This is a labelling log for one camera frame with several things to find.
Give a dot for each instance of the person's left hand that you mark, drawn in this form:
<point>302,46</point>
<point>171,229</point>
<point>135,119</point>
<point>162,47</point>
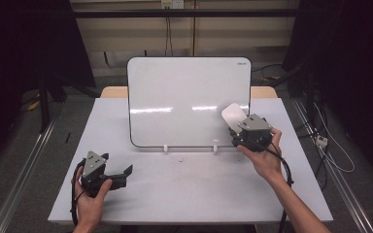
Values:
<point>90,207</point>

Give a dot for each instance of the white whiteboard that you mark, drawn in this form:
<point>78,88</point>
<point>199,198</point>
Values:
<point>175,87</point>

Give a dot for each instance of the white wall outlet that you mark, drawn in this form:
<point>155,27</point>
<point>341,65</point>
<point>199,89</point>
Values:
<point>172,4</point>

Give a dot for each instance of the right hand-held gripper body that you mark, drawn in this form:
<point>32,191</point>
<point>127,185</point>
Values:
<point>254,132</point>

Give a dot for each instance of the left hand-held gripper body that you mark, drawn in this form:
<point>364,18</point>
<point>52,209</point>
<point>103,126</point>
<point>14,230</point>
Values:
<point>94,171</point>

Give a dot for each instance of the black horizontal bar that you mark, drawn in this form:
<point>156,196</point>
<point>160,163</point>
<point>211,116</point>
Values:
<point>181,13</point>

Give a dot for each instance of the metal floor rail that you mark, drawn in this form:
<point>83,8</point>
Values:
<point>333,174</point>
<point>22,174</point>

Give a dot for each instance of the person's right hand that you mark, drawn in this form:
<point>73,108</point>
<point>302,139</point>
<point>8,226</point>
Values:
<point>267,161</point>

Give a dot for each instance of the white whiteboard eraser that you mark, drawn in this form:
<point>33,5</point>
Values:
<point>233,115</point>

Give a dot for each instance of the wooden table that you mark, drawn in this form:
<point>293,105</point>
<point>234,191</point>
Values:
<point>113,92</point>

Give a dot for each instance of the white whiteboard stand foot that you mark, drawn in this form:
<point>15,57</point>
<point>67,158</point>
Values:
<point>215,147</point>
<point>165,149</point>

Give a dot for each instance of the white power strip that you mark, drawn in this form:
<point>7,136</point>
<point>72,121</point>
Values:
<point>321,141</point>

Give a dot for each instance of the black curtain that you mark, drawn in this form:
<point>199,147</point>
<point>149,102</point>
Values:
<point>19,48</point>
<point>353,48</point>

